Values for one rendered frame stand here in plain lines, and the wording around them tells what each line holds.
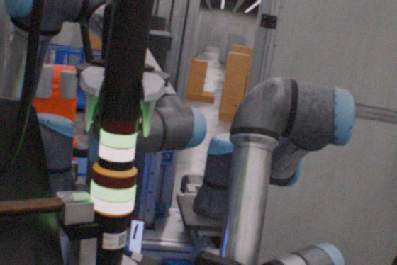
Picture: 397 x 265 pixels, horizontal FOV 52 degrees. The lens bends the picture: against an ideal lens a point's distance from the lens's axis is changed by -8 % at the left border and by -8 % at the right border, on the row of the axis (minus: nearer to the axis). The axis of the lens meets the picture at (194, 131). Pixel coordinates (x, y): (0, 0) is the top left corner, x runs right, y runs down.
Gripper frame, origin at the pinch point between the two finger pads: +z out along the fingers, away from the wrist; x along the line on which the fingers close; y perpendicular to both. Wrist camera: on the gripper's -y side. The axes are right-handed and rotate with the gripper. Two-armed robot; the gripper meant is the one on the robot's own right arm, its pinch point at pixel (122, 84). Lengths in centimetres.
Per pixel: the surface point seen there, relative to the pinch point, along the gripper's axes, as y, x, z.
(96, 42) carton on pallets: 40, 45, -815
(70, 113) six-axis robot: 89, 41, -388
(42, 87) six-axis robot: 64, 69, -374
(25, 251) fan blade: 17.5, 8.2, 0.1
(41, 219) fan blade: 15.2, 7.1, -3.0
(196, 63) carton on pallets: 64, -174, -910
